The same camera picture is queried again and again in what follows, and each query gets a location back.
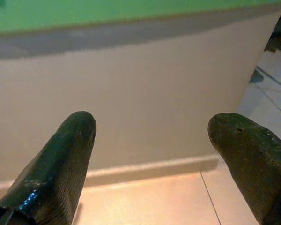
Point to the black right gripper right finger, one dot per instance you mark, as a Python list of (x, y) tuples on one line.
[(255, 159)]

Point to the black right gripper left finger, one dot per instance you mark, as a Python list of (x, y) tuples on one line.
[(56, 168)]

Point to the beige skirting board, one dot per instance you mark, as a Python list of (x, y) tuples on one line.
[(154, 168)]

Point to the green wall board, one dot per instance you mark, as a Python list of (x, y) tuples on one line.
[(107, 11)]

